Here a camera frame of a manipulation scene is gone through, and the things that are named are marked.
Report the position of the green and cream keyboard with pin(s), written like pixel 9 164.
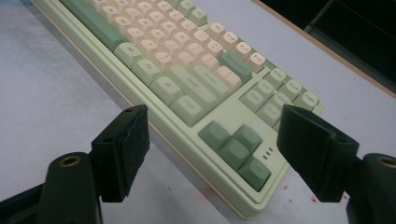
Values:
pixel 193 93

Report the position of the metal desk frame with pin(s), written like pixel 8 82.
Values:
pixel 351 51

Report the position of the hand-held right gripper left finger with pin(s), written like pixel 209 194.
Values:
pixel 120 155

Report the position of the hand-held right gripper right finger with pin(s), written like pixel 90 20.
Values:
pixel 314 152

